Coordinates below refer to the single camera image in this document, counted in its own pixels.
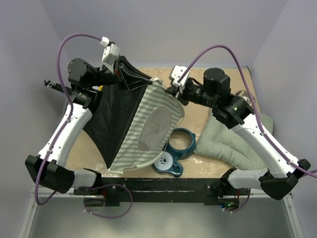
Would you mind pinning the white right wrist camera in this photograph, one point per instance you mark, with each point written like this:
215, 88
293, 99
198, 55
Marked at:
179, 76

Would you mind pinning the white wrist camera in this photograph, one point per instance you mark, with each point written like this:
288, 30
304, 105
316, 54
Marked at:
179, 76
110, 54

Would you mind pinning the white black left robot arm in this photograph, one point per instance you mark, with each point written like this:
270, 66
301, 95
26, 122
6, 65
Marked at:
47, 169

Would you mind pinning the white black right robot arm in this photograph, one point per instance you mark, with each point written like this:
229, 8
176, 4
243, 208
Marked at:
282, 171

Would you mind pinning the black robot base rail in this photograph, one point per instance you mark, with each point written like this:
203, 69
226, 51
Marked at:
113, 191

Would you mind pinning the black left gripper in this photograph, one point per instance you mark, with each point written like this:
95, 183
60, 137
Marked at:
132, 78

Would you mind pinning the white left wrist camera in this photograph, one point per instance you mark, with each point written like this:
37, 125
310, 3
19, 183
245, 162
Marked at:
110, 54

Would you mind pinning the green checkered pet cushion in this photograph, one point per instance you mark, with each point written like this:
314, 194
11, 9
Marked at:
219, 142

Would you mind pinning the green striped pet tent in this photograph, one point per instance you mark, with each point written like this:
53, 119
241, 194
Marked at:
130, 128

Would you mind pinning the steel pet bowl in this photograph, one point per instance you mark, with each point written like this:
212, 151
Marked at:
248, 98

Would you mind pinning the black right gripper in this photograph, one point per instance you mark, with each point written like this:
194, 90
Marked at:
180, 94

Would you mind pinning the teal pet bowl stand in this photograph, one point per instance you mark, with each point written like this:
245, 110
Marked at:
180, 146

